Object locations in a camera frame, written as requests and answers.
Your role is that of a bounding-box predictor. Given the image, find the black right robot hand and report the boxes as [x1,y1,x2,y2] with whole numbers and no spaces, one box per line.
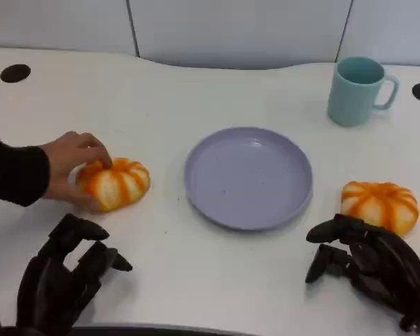
[304,213,420,333]

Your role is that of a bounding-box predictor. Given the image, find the person's hand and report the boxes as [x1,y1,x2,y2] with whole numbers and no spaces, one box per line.
[41,132,113,214]

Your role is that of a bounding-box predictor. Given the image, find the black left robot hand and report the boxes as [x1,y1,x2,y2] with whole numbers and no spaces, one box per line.
[16,213,134,336]

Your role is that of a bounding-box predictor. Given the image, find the orange white toy bread roll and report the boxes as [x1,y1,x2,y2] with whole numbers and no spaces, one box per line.
[341,181,420,236]
[76,157,151,214]

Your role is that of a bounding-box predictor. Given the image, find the grey partition panel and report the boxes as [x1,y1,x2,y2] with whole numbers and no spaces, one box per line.
[0,0,141,59]
[335,0,420,68]
[125,0,354,70]

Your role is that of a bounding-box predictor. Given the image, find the lilac plate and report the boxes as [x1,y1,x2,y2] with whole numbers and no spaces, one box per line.
[184,126,314,231]

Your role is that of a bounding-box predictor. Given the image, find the pale green mug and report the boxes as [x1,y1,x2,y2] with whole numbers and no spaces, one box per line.
[327,57,400,128]

